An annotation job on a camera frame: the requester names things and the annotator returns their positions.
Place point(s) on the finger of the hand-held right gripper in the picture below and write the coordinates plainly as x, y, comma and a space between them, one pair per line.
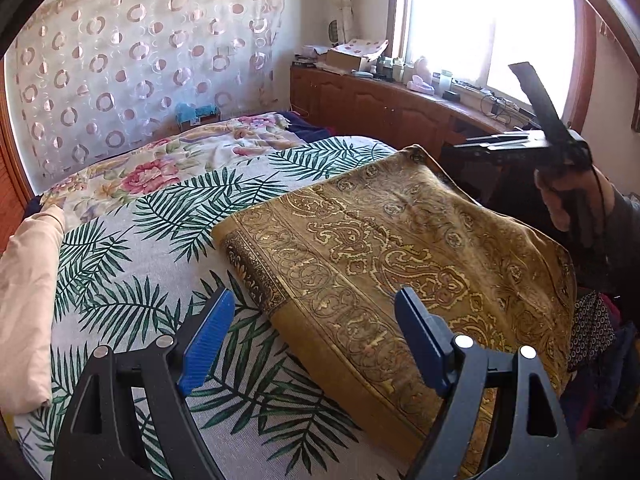
505, 149
542, 100

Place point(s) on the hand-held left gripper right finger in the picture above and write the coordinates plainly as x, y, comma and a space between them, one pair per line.
420, 340

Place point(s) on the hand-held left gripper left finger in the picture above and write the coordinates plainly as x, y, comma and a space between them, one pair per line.
207, 340

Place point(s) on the golden paisley patterned garment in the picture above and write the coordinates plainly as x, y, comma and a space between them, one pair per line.
375, 240

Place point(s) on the pile of dark clothes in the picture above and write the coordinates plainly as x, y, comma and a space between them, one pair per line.
617, 385

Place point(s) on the person's right hand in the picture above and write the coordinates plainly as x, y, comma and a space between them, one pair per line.
556, 207

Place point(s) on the small black box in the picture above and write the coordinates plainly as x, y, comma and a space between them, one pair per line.
452, 96

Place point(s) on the small white jar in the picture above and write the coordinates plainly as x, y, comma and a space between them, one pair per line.
443, 84

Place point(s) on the palm leaf print sheet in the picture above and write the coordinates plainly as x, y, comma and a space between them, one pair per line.
150, 270

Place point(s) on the window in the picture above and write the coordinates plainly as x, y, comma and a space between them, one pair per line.
475, 20

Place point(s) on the pale pink figurine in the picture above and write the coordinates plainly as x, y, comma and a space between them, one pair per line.
420, 80

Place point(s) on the row of small bottles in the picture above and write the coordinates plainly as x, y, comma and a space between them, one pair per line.
392, 70

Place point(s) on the wooden cabinet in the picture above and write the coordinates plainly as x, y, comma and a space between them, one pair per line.
360, 105

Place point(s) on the dark circle-print cloth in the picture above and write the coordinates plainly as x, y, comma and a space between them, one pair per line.
592, 330

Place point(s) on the floral blanket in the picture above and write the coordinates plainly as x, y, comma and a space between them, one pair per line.
150, 170

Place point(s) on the floral-lined cardboard box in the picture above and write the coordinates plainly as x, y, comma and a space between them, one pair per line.
345, 60

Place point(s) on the beige cloth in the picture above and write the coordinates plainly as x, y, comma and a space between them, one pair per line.
25, 300

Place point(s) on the stack of flat boxes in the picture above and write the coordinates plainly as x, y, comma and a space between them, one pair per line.
310, 57

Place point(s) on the teal packet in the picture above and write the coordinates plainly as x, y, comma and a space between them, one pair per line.
192, 112

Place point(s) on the wooden slatted panel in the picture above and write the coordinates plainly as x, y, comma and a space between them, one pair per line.
10, 160

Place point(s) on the sheer circle-pattern curtain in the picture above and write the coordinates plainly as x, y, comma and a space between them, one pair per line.
125, 60

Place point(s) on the grey oval wall device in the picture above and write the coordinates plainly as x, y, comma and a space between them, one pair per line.
335, 32

